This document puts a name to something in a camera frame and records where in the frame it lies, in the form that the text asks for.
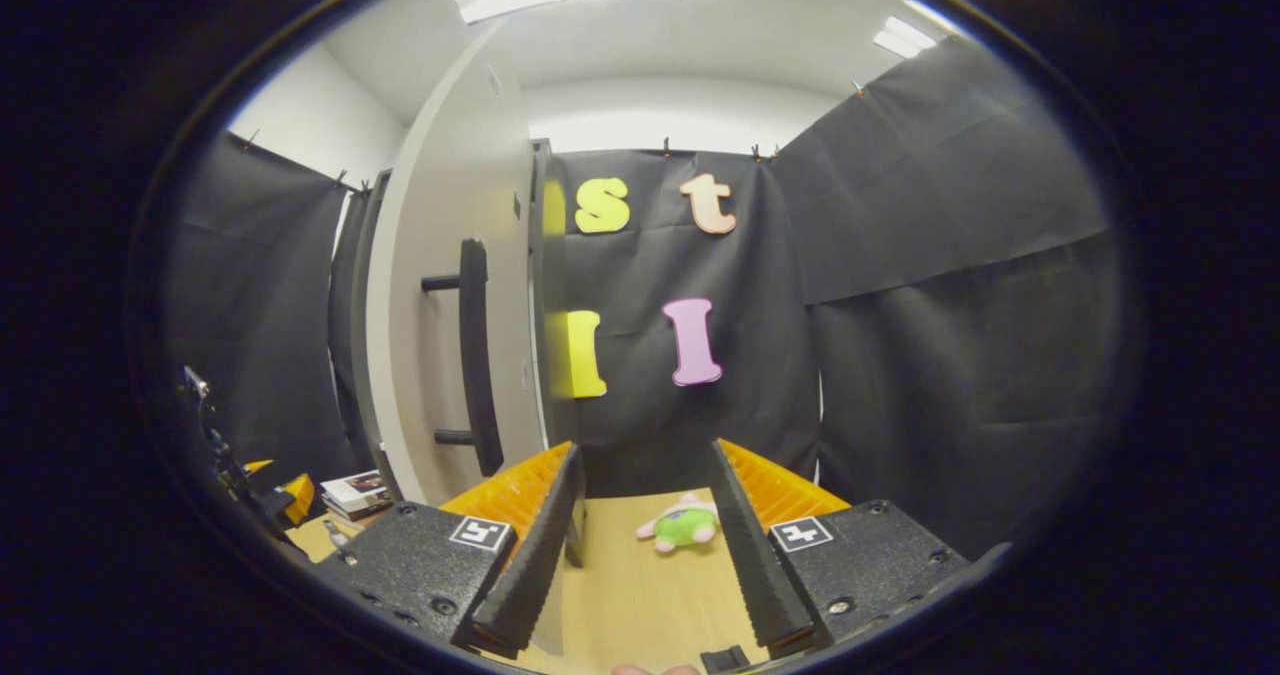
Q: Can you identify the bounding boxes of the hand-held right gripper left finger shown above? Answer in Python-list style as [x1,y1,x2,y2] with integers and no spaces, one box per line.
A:
[315,441,587,659]

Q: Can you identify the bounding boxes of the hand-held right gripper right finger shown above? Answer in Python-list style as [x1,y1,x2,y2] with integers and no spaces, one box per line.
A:
[710,438,971,659]

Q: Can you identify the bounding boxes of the black door handle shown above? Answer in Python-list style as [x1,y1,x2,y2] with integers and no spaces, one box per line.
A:
[421,238,505,478]

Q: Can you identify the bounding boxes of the beige cabinet door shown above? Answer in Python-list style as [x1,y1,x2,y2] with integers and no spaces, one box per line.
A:
[365,20,549,508]

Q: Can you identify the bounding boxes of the stack of books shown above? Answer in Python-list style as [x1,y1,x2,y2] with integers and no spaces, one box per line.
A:
[320,469,394,524]

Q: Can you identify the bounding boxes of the green and pink plush toy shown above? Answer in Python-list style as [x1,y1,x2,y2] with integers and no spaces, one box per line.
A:
[636,492,721,554]

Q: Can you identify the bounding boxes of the black backdrop cloth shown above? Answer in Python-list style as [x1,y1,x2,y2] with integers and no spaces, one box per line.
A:
[165,37,1126,556]

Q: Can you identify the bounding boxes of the small ceiling light panel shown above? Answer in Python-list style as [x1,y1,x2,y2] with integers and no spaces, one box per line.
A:
[873,16,939,59]

